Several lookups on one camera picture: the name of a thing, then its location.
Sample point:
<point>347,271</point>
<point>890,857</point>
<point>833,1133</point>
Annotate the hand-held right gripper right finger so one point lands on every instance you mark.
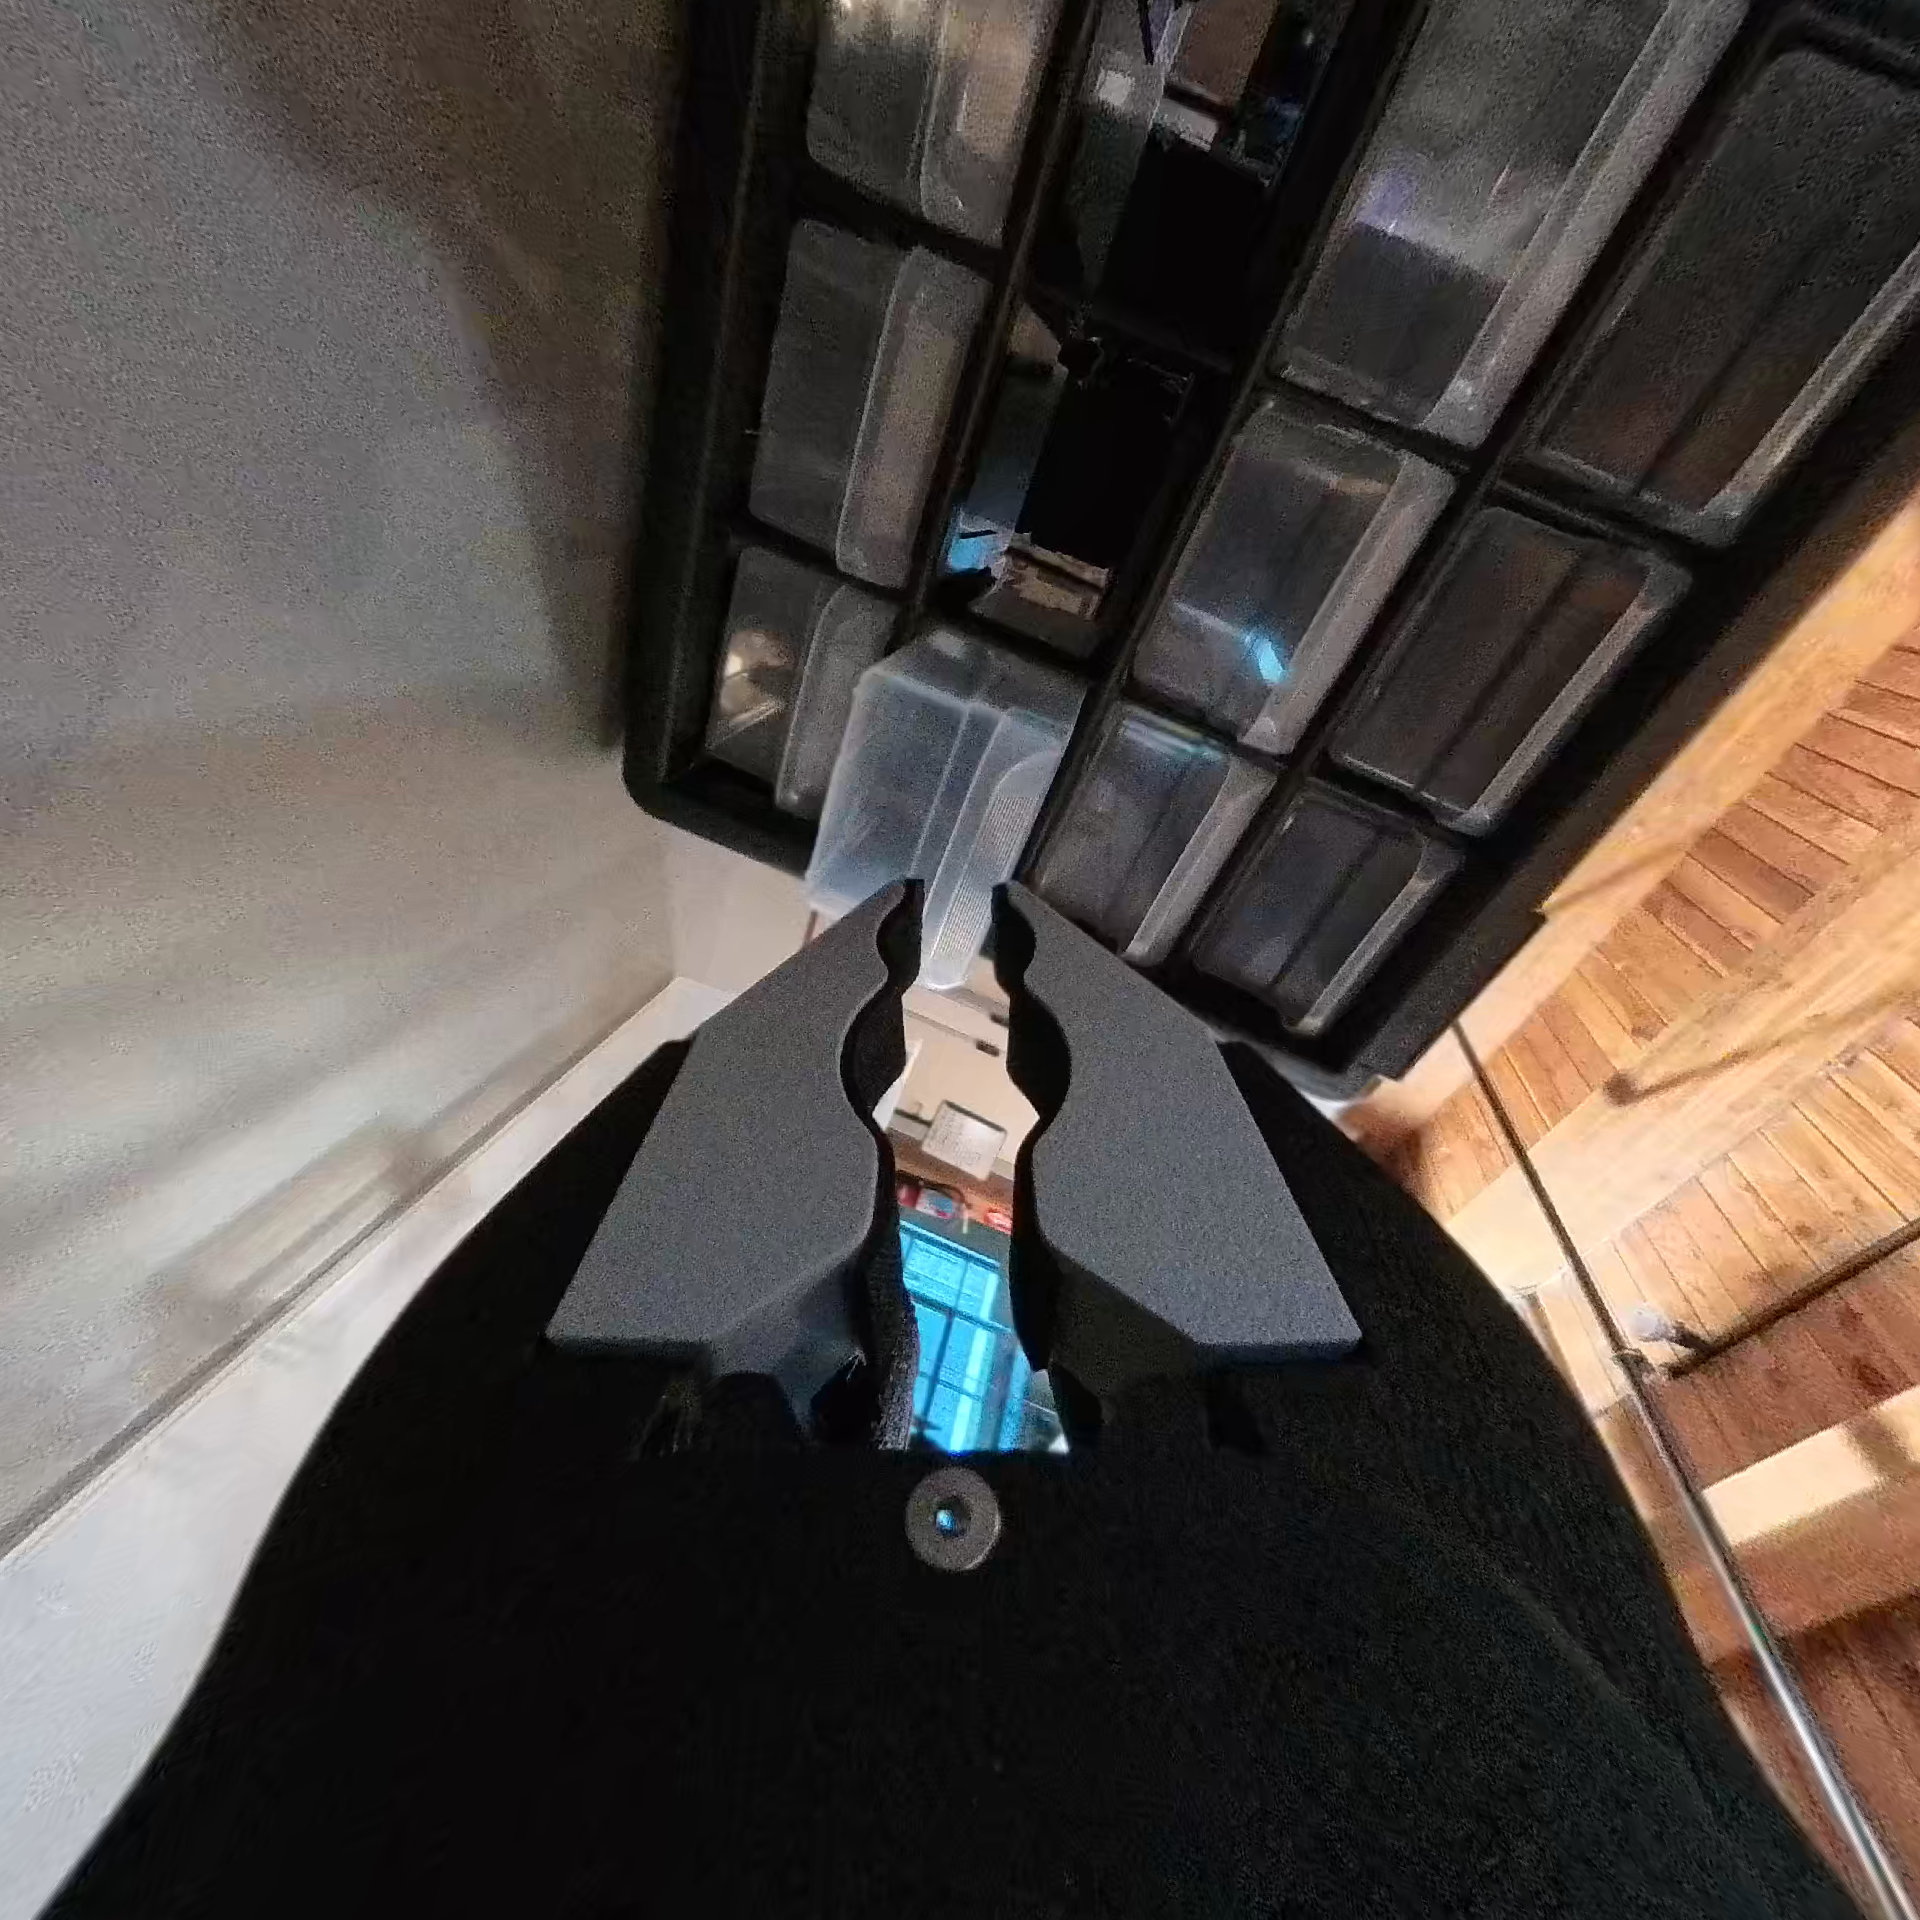
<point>1184,1201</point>

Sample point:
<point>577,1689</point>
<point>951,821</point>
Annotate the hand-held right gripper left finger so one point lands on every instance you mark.
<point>704,1201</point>

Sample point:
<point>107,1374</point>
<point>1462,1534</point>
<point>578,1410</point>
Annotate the single clear plastic drawer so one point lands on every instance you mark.
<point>915,781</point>

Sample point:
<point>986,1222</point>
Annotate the rows of small clear drawers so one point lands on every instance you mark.
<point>1306,557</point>

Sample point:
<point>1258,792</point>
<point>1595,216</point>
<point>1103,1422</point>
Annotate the black drawer cabinet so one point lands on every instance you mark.
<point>697,450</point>

